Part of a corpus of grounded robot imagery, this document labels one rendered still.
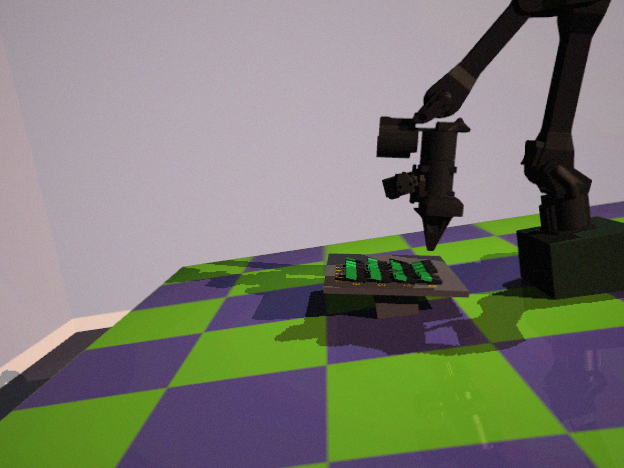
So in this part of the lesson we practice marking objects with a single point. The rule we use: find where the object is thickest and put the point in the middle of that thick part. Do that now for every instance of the grey switch panel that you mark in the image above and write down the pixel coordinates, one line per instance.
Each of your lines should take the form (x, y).
(395, 281)

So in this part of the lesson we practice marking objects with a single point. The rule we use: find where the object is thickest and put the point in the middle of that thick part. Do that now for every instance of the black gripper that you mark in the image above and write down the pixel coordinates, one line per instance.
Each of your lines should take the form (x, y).
(437, 204)

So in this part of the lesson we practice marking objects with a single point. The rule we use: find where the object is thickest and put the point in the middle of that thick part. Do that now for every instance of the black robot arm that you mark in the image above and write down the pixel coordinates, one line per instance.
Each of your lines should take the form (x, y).
(549, 159)

